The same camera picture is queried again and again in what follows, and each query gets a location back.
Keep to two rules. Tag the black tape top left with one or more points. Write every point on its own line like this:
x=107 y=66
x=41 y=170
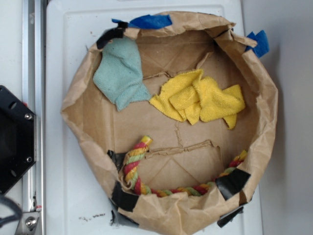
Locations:
x=113 y=33

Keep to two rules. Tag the metal corner bracket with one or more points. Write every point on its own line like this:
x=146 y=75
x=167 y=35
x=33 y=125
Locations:
x=28 y=223

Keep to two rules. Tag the black tape bottom right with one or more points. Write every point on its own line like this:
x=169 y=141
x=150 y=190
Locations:
x=224 y=219

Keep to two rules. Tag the black tape lower left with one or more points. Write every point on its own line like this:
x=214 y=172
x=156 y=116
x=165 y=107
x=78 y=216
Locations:
x=124 y=200

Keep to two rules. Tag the brown paper bag bin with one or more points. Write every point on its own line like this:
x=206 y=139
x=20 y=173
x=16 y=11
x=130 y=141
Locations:
x=181 y=154

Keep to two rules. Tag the blue tape strip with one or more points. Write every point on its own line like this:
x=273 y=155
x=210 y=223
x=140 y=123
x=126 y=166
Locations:
x=262 y=47
x=150 y=22

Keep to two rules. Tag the aluminium frame rail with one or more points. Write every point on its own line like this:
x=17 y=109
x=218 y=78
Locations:
x=33 y=94

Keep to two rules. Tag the blue tape top strip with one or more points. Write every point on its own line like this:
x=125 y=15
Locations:
x=150 y=22

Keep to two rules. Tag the yellow microfiber cloth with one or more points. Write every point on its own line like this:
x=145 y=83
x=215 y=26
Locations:
x=192 y=97

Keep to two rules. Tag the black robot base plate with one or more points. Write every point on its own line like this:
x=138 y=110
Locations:
x=17 y=134

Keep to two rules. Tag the black tape lower right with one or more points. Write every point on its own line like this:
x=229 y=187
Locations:
x=233 y=183

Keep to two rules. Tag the black tape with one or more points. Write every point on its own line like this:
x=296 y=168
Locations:
x=233 y=183
x=113 y=33
x=124 y=200
x=224 y=219

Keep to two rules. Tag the blue tape right strip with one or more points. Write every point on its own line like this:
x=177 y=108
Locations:
x=262 y=47

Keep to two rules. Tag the teal microfiber cloth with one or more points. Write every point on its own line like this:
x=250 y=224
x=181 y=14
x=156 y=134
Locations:
x=119 y=76

